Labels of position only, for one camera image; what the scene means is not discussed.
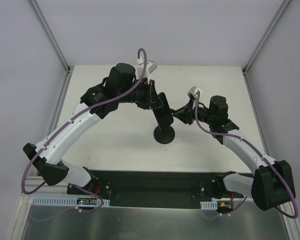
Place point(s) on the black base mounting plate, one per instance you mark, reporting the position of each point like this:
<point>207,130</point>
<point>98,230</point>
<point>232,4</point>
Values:
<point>144,189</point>

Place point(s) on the right white cable duct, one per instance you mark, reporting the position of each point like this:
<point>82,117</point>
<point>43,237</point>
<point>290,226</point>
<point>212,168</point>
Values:
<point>209,205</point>

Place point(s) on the left white cable duct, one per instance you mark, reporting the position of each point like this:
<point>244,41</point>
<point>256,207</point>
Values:
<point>60,201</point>

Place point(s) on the black phone stand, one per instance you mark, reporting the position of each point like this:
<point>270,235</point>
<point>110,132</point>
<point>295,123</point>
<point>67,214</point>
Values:
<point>164,137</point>

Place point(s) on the aluminium frame post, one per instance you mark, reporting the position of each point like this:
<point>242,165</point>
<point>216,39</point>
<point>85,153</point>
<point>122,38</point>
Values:
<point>266,35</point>
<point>49,34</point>

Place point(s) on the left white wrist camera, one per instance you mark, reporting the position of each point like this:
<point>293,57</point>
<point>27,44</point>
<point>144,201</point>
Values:
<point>151,66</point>

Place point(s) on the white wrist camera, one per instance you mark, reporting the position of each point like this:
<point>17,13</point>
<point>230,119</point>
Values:
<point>151,66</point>
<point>194,93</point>

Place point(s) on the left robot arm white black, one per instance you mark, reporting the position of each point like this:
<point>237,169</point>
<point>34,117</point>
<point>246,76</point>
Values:
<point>124,84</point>

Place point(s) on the left aluminium frame post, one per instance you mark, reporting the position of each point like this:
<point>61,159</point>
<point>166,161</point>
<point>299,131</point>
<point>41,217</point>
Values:
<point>49,34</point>

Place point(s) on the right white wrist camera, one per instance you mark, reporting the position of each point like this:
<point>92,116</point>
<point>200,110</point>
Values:
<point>194,93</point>

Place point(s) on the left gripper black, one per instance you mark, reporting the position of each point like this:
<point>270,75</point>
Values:
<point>151,96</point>

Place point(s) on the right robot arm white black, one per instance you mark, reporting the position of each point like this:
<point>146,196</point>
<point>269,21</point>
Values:
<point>271,183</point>

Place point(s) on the black smartphone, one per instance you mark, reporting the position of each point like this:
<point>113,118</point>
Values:
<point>163,114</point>

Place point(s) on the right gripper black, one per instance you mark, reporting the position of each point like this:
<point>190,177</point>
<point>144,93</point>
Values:
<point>188,113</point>

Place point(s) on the white cable duct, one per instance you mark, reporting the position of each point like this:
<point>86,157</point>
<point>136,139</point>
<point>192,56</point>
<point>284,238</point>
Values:
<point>209,205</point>
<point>60,201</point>

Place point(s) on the right aluminium frame post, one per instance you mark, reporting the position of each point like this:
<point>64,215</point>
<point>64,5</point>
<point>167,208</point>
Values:
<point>266,35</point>

